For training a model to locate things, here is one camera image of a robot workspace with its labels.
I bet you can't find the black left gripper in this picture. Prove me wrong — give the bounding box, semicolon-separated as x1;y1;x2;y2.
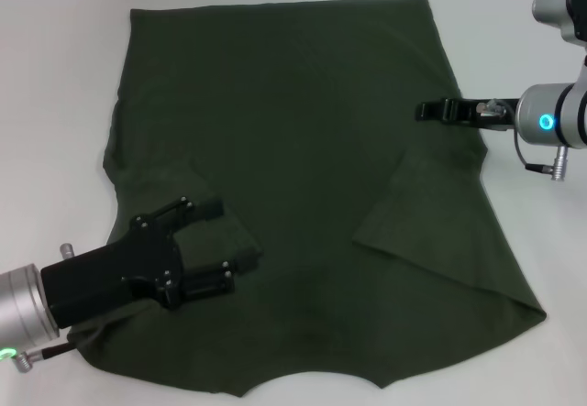
39;196;260;330

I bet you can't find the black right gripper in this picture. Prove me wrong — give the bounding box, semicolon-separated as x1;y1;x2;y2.
415;96;523;132

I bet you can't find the dark green shirt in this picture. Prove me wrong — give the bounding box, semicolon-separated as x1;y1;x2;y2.
101;0;548;399

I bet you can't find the right arm cable with connector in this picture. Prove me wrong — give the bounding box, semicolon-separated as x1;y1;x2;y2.
512;126;570;182

